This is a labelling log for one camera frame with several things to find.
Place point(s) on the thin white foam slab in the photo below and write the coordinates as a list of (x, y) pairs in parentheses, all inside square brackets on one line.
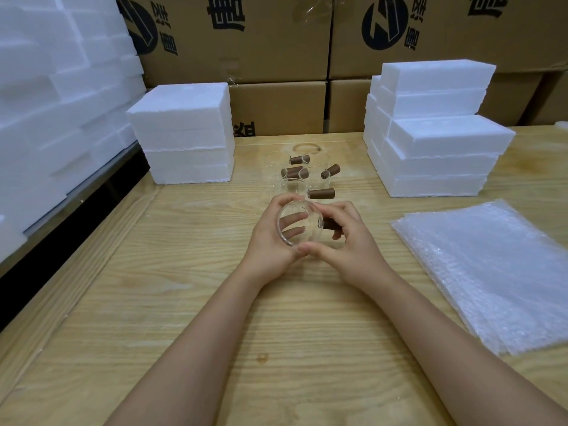
[(195, 174), (191, 157)]

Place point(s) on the stack of bubble wrap sheets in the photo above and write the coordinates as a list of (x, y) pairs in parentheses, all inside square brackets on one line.
[(488, 270)]

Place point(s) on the large printed cardboard box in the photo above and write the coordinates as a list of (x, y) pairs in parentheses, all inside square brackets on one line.
[(452, 30), (248, 39)]

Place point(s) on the person's right hand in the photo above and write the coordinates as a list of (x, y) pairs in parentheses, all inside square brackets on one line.
[(359, 252)]

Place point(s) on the large wall of foam pieces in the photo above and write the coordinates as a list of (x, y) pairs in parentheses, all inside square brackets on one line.
[(53, 106)]

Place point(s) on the person's left forearm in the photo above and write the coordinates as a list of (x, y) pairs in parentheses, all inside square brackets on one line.
[(199, 350)]

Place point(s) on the person's right forearm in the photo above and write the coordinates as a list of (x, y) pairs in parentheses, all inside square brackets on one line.
[(443, 350)]

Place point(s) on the thick white foam box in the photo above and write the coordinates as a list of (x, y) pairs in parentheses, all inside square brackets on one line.
[(182, 117)]

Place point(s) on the person's left hand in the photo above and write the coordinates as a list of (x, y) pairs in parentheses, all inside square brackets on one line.
[(262, 248)]

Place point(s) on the person's left thumb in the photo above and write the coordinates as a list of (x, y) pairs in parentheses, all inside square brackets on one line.
[(290, 251)]

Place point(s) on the stack of white foam blocks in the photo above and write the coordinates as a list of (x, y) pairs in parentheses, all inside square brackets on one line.
[(439, 150)]

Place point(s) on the person's right thumb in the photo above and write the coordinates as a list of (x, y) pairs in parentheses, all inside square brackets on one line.
[(321, 253)]

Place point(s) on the brown cardboard box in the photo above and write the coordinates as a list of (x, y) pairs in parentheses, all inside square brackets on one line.
[(510, 97), (350, 106), (552, 97), (279, 108)]

